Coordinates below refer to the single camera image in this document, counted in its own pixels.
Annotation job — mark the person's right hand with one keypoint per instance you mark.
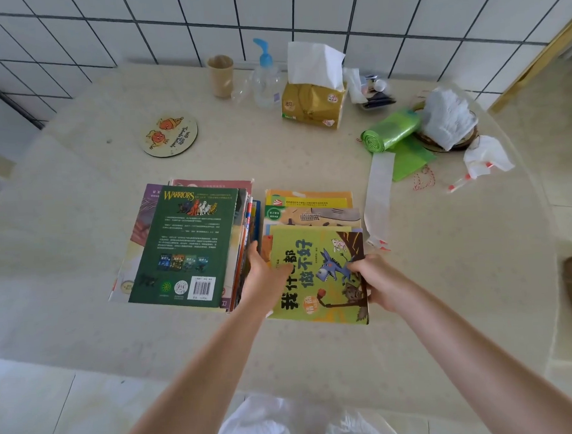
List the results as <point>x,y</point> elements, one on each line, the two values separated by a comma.
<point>383,281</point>

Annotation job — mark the person's left hand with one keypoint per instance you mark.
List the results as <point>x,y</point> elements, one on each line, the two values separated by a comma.
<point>263,286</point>

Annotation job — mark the lime donkey cover book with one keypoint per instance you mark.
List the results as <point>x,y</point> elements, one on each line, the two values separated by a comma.
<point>313,303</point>

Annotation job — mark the tan drawing cover book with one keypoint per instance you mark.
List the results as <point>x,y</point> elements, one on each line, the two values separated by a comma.
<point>324,217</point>

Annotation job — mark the stack of mixed books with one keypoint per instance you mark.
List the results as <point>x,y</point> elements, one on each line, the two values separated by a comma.
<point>183,247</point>

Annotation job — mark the yellow orange cover book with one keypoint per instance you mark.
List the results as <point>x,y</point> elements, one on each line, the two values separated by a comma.
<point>313,197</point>

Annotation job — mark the person's right forearm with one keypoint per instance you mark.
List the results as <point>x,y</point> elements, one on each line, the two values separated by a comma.
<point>477,367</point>

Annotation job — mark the person's left forearm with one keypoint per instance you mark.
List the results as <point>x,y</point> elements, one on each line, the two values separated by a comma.
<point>198,384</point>

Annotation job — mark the person's white trousers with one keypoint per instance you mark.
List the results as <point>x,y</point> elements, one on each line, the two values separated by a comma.
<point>276,423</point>

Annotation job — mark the beige speckled table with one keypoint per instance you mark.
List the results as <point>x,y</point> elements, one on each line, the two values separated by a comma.
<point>459,273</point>

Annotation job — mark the brown woven basket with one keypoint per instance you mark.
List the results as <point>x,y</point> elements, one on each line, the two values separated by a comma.
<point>427,144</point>

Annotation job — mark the green bin bag roll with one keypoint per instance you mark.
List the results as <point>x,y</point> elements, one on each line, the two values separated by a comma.
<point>391,129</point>

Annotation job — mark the white red plastic bag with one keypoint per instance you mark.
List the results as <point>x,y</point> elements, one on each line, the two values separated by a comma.
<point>489,153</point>

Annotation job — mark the round cartoon coaster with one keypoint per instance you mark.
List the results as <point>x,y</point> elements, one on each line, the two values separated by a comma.
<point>169,136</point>

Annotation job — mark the tray of small items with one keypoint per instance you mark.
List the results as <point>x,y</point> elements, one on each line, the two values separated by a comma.
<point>375,97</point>

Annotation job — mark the yellow tissue pack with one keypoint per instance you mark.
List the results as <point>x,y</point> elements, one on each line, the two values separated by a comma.
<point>312,104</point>

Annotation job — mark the small clear bottle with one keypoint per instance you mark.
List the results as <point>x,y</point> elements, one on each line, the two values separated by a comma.
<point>241,91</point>

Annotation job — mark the clear blue pump bottle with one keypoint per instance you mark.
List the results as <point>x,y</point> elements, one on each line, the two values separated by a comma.
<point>266,87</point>

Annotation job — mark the beige cup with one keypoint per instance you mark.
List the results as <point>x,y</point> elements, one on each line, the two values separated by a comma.
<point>222,80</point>

